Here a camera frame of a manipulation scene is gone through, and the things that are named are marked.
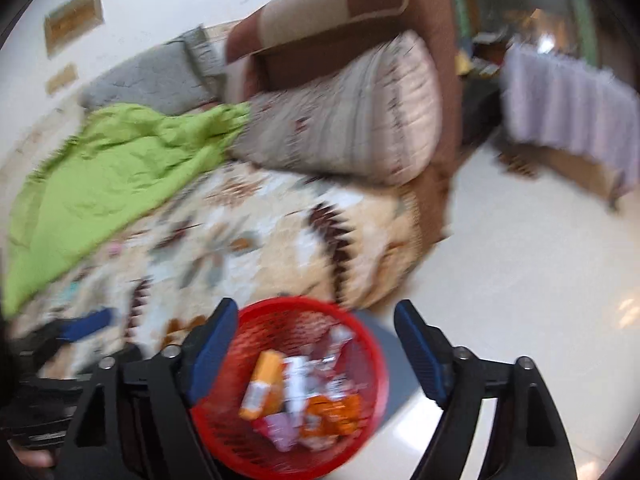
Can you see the striped brown pillow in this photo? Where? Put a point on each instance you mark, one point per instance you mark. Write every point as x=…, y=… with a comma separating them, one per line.
x=350, y=110

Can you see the grey quilted pillow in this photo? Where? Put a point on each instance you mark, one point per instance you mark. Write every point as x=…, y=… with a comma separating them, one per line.
x=145, y=80

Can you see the large gold wall plaque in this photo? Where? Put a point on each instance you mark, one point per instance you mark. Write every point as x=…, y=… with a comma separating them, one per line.
x=75, y=20

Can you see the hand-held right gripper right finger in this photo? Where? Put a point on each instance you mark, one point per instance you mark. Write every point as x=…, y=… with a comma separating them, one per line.
x=422, y=355

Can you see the wooden table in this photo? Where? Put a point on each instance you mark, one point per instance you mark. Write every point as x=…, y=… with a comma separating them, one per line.
x=575, y=165

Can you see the orange cardboard box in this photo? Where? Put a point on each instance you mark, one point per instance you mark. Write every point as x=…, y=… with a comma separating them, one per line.
x=262, y=385

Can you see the pink wrapper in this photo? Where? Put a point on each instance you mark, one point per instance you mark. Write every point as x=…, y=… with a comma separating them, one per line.
x=282, y=430

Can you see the orange crumpled packet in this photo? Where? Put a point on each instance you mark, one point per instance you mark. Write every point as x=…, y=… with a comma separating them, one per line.
x=330, y=415

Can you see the small gold wall plaque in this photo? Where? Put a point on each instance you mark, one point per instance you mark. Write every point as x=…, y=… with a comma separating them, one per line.
x=61, y=78

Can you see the person's left hand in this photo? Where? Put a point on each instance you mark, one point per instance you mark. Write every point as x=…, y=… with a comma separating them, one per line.
x=30, y=457

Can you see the table with lilac cloth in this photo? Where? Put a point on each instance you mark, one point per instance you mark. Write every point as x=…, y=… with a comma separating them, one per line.
x=565, y=105

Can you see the green quilt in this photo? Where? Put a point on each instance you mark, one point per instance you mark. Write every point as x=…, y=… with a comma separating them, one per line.
x=110, y=175

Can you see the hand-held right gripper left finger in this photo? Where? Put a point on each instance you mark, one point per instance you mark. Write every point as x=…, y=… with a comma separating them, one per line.
x=215, y=350

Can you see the white crumpled wrapper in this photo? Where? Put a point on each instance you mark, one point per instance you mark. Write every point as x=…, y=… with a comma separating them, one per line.
x=330, y=355

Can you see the dark cabinet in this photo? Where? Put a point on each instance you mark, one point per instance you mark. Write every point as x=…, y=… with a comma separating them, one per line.
x=480, y=105

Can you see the leaf-print fleece blanket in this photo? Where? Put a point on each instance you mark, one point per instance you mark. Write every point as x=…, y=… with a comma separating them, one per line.
x=250, y=240

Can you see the red mesh basket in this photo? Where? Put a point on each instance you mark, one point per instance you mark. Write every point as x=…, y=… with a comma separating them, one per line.
x=235, y=440

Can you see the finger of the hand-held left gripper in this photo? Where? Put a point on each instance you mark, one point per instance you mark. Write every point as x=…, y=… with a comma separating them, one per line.
x=90, y=325

